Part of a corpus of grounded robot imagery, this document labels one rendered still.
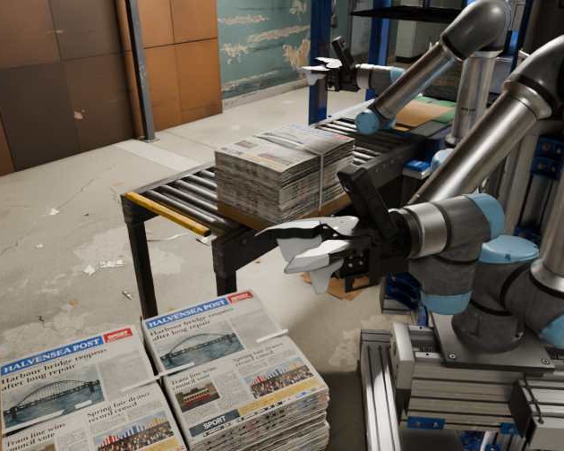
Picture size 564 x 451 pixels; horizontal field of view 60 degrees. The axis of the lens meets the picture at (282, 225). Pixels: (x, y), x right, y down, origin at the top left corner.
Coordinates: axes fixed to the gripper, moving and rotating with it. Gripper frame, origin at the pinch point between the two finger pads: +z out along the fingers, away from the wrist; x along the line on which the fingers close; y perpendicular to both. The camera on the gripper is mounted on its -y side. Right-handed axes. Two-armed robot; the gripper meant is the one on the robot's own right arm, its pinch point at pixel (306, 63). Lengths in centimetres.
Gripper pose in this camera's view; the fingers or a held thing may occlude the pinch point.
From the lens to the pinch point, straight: 178.5
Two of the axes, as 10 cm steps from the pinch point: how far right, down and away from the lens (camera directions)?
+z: -8.6, -2.4, 4.4
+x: 5.0, -5.3, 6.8
